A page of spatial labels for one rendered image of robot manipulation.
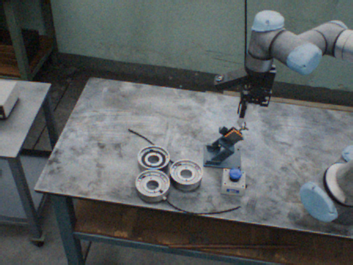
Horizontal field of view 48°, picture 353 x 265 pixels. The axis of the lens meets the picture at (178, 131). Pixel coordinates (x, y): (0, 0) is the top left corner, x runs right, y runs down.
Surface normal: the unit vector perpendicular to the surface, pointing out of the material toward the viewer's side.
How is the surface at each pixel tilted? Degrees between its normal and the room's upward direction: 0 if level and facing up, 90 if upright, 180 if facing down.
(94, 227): 0
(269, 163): 0
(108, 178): 0
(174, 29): 90
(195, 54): 90
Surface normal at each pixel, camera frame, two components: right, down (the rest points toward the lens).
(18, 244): 0.07, -0.72
